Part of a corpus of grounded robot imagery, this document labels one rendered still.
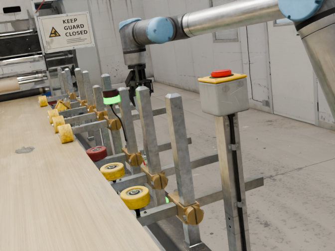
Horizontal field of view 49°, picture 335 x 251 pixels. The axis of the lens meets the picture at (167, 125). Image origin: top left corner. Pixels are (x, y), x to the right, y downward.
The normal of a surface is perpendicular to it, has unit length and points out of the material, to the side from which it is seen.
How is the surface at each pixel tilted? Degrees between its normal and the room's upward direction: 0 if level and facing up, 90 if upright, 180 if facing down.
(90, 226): 0
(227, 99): 90
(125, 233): 0
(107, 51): 90
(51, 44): 90
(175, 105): 90
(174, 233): 0
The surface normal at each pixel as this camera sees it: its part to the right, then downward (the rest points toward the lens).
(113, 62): 0.32, 0.19
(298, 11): -0.73, 0.15
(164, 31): 0.66, 0.09
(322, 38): -0.52, 0.21
